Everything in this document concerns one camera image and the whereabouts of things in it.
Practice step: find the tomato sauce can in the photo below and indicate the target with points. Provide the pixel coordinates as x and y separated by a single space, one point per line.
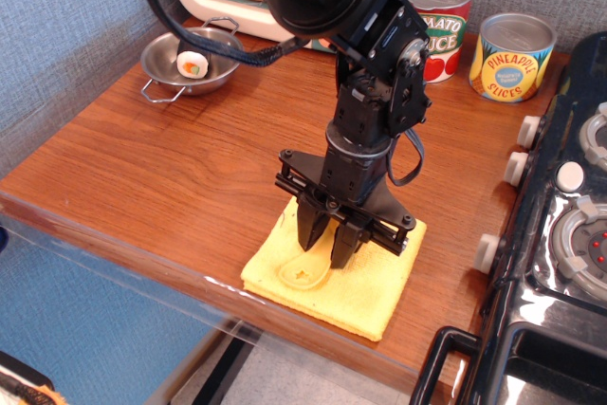
447 22

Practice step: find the white stove knob middle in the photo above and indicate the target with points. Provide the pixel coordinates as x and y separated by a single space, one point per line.
515 168

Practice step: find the toy sushi roll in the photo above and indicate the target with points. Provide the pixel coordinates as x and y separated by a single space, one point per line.
193 64

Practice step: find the white stove knob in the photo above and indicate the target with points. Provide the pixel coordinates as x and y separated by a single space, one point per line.
528 131
485 252
515 168

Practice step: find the yellow folded cloth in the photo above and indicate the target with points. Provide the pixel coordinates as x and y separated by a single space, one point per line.
360 298

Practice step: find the silver metal bowl with handles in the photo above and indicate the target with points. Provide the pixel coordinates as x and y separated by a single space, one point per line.
166 84

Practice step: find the white stove knob top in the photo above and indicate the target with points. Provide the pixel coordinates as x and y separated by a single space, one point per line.
528 131

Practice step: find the orange object bottom left corner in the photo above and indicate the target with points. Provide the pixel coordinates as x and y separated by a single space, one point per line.
39 395

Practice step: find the white stove knob bottom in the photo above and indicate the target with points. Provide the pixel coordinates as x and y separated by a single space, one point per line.
485 252

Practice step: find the pineapple slices can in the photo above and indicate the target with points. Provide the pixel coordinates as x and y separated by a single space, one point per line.
511 56

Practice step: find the black toy stove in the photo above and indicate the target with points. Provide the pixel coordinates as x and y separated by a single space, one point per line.
543 334

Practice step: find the yellow brush with white bristles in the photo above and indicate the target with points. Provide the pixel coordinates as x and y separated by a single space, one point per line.
307 268

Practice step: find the black oven door handle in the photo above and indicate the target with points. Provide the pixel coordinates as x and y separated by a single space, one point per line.
448 339

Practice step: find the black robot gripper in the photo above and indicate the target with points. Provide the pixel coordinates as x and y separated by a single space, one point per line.
347 185

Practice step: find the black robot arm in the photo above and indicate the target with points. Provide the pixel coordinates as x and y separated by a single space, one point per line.
381 50

